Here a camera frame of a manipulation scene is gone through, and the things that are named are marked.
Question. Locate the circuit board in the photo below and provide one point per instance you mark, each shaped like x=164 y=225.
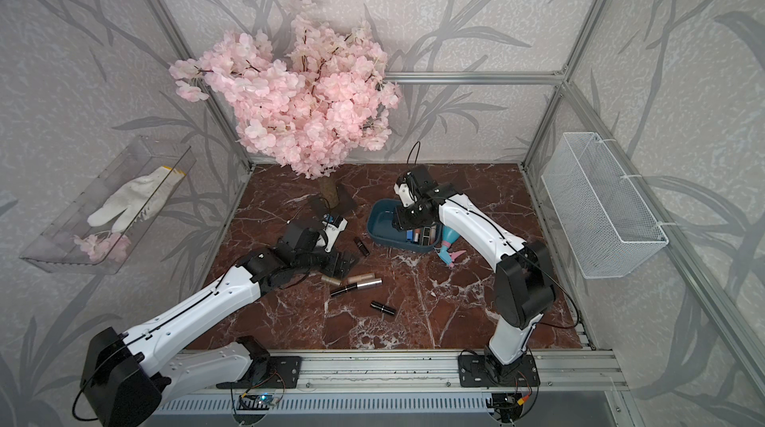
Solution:
x=258 y=401
x=507 y=401

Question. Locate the white wire mesh basket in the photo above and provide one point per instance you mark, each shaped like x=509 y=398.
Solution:
x=608 y=225

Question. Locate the pink cherry blossom tree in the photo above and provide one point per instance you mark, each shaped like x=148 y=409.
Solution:
x=308 y=110

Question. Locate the beige lipstick tube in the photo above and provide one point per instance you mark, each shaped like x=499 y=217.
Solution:
x=360 y=278

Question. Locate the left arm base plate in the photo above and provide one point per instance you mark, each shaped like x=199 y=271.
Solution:
x=263 y=369

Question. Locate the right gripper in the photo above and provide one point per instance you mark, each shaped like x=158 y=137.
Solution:
x=398 y=221

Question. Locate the black silver mascara tube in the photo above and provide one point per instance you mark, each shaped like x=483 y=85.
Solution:
x=362 y=285

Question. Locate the left circuit board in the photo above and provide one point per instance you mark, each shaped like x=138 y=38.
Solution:
x=258 y=401

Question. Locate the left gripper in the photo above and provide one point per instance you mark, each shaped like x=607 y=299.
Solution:
x=343 y=271

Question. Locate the short gold lipstick tube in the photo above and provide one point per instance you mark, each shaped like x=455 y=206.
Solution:
x=333 y=282

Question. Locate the aluminium front rail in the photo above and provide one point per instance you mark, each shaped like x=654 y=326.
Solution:
x=419 y=371

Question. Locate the white work glove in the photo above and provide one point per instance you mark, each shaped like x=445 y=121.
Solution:
x=138 y=200

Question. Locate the small black lipstick tube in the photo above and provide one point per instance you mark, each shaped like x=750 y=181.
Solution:
x=362 y=247

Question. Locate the right circuit board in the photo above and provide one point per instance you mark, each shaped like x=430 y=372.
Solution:
x=507 y=401

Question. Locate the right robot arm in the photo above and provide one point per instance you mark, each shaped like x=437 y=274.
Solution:
x=523 y=273

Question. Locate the pink flower sprig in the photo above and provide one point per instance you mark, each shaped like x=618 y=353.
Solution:
x=104 y=246

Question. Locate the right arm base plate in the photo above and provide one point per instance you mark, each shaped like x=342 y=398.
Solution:
x=487 y=371

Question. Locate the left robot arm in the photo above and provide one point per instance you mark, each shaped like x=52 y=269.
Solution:
x=128 y=376

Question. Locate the clear acrylic wall tray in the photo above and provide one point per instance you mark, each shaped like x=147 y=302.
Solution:
x=54 y=250

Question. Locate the teal plastic storage box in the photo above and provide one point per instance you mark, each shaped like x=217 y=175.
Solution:
x=382 y=232

